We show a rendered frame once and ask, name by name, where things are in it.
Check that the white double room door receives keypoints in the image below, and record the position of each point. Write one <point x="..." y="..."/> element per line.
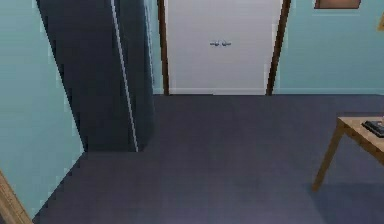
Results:
<point x="220" y="66"/>

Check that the light wooden table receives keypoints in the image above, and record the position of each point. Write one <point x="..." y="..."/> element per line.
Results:
<point x="361" y="136"/>

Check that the brown framed wall picture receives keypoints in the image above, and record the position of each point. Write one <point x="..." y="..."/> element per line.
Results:
<point x="337" y="3"/>

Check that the black flat remote control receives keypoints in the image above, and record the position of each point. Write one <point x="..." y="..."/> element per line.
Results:
<point x="375" y="127"/>

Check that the light wooden furniture edge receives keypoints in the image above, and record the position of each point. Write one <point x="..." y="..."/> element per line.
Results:
<point x="10" y="203"/>

